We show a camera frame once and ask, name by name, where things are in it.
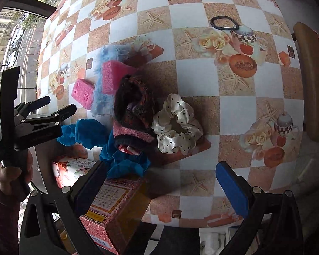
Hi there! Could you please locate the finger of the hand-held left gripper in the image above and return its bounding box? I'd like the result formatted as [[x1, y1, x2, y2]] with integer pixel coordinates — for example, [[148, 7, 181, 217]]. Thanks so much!
[[14, 96, 51, 116], [21, 104, 77, 125]]

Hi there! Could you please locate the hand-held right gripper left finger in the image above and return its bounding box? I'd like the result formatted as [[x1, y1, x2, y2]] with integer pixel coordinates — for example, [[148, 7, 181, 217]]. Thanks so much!
[[18, 161, 111, 255]]

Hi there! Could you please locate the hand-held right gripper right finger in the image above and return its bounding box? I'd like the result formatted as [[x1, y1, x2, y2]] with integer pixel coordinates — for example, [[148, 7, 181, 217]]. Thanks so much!
[[216, 161, 305, 255]]

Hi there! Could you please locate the small pink sponge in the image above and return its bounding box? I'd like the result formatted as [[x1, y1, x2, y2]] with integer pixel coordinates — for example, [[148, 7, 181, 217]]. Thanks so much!
[[72, 78, 96, 111]]

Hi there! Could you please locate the dark grey box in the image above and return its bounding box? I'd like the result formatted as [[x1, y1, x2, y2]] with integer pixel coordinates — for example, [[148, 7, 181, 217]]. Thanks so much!
[[29, 142, 59, 194]]

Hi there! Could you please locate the large pink sponge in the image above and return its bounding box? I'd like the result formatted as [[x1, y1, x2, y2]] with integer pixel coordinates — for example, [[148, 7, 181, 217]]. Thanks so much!
[[101, 61, 137, 95]]

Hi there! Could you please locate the light blue fluffy scrunchie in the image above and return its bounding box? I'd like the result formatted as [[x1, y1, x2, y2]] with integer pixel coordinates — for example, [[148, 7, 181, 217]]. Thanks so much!
[[92, 44, 149, 117]]

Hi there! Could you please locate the dark pink knit glove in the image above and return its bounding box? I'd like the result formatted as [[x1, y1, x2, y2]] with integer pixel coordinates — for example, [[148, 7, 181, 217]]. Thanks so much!
[[112, 74, 156, 156]]

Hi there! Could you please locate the white polka dot scrunchie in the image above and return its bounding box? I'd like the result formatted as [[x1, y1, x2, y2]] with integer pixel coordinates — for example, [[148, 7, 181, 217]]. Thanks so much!
[[151, 93, 204, 155]]

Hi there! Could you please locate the person's left forearm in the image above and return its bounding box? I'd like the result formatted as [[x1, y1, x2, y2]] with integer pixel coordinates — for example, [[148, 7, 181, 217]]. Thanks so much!
[[0, 177, 26, 255]]

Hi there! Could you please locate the person's left hand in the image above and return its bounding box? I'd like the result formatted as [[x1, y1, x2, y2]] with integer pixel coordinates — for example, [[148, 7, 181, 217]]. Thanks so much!
[[0, 149, 34, 202]]

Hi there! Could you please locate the printed food packet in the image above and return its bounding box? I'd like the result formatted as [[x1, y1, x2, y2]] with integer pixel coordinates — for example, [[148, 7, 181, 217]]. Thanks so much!
[[52, 157, 101, 189]]

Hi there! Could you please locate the red patterned box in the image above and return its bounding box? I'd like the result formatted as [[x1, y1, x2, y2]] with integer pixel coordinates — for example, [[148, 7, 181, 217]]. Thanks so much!
[[78, 177, 160, 255]]

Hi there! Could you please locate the white plastic packaging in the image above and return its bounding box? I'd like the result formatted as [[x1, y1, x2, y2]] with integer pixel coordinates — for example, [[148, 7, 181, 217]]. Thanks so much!
[[199, 227, 245, 255]]

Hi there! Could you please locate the checkered printed tablecloth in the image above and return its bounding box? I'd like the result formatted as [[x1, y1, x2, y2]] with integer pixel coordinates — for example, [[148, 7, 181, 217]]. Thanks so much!
[[36, 0, 306, 229]]

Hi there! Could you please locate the brown wooden chair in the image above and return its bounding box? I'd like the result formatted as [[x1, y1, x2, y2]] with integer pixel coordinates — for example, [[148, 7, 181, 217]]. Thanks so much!
[[292, 21, 319, 142]]

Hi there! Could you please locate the black hair tie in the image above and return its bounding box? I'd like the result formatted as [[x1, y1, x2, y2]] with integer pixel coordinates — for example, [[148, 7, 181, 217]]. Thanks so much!
[[210, 16, 240, 31]]

